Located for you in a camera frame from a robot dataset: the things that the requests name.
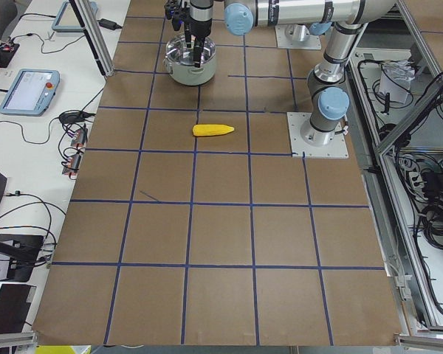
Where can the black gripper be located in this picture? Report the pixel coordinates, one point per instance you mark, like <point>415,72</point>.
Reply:
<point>200,30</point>

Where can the glass pot lid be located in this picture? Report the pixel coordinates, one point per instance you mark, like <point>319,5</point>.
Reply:
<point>178,52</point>

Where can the yellow corn cob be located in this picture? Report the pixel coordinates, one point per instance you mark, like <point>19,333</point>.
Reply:
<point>207,130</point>

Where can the pale green electric pot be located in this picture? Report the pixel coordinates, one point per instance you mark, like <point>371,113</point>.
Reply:
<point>190,75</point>

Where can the black power adapter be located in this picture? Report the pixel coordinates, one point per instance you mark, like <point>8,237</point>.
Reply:
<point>108,24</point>

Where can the far teach pendant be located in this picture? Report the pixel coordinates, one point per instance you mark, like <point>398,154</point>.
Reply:
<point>66,20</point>

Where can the teach pendant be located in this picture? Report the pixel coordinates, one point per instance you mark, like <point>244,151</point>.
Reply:
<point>66,20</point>
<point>31,92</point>

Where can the near teach pendant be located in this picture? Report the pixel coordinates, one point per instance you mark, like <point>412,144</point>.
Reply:
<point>31,92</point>

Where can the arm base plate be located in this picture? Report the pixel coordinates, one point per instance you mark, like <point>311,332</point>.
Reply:
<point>296,36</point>
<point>335,149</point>

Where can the aluminium frame post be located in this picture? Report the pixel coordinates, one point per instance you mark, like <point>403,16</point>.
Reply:
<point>88,23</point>

